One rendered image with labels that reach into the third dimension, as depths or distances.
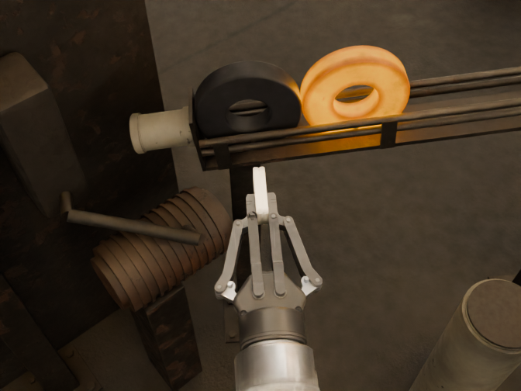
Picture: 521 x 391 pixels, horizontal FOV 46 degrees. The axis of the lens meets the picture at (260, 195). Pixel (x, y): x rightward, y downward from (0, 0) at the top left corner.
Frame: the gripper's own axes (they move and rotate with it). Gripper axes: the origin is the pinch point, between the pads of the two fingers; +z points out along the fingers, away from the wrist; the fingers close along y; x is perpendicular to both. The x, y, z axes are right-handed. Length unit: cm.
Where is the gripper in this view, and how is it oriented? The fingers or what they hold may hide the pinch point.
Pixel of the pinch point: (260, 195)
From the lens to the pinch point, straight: 78.4
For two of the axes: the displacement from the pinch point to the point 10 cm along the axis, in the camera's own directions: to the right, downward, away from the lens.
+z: -0.7, -8.5, 5.2
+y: 10.0, -0.6, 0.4
